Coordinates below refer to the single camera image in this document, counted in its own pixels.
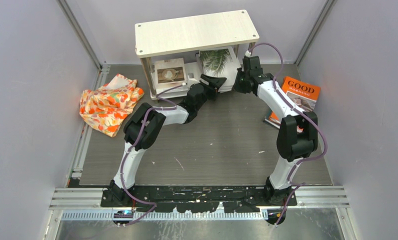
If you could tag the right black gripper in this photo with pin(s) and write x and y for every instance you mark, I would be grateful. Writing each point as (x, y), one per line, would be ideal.
(239, 72)

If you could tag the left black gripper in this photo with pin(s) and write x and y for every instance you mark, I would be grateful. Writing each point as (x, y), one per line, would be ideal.
(215, 83)

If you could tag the palm leaf cover book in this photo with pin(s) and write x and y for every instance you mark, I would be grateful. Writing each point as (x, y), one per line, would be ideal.
(219, 55)

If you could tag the afternoon tea book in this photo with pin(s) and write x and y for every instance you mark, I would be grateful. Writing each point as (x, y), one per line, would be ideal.
(168, 77)

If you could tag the orange good morning book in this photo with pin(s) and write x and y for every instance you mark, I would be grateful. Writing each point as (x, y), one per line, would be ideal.
(303, 94)

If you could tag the white grey cover book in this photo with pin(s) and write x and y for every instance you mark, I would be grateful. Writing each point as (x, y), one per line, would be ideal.
(225, 70)

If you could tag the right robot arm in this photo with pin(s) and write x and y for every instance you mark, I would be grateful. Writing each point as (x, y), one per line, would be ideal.
(297, 137)

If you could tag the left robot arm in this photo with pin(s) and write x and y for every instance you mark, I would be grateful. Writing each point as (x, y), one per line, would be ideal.
(142, 130)

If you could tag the teal cover book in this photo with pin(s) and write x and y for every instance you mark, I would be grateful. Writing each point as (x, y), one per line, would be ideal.
(271, 120)

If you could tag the white two-tier shelf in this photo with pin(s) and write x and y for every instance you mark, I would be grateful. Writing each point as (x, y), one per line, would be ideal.
(191, 33)

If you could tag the orange floral cloth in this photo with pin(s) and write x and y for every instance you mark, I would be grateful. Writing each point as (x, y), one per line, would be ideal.
(105, 108)

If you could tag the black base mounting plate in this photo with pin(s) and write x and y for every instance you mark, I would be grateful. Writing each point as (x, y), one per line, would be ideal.
(207, 198)

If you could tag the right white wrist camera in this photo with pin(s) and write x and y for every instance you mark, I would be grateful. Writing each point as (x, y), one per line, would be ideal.
(248, 54)

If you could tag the aluminium rail frame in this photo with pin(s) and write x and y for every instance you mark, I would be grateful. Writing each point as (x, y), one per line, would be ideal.
(85, 204)

